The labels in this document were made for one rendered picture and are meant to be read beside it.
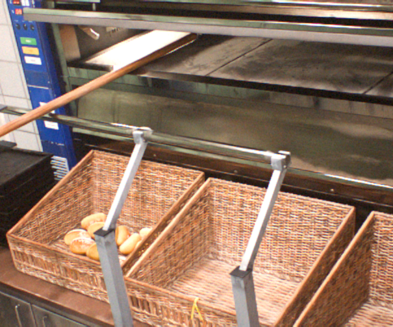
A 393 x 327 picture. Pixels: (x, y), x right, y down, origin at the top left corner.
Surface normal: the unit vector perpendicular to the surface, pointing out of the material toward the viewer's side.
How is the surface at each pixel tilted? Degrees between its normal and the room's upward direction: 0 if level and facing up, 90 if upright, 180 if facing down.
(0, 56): 90
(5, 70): 90
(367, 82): 0
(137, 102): 70
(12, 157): 0
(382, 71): 0
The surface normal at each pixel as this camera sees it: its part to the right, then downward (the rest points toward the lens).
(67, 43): 0.77, 0.15
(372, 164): -0.61, 0.08
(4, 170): -0.15, -0.90
